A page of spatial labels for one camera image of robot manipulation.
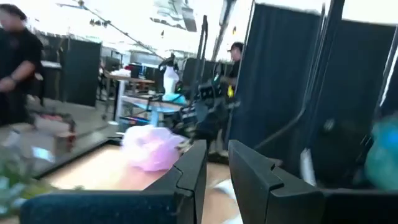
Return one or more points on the white translucent plastic packet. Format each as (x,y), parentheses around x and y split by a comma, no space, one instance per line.
(227,189)

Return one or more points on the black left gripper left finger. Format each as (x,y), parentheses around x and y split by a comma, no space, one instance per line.
(174,205)

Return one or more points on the cardboard box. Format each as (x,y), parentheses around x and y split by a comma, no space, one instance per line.
(53,127)

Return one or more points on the dark blue curtain partition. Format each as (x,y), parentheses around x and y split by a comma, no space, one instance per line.
(273,77)

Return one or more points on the black partition panel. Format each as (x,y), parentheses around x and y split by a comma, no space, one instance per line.
(81,71)

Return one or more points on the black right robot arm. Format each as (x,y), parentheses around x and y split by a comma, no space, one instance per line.
(211,118)

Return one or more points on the person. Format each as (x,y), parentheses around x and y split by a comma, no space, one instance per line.
(18,56)
(235,67)

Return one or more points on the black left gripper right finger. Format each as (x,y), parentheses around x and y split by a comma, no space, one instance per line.
(280,202)

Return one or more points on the crumpled pink plastic bag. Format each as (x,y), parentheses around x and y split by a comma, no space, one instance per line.
(149,149)

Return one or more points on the small green plant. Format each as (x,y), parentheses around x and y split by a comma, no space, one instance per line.
(18,186)

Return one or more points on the background work table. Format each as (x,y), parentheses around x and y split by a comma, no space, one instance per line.
(140,101)

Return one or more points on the teal plastic bin liner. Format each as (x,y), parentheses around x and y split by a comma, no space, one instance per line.
(384,158)

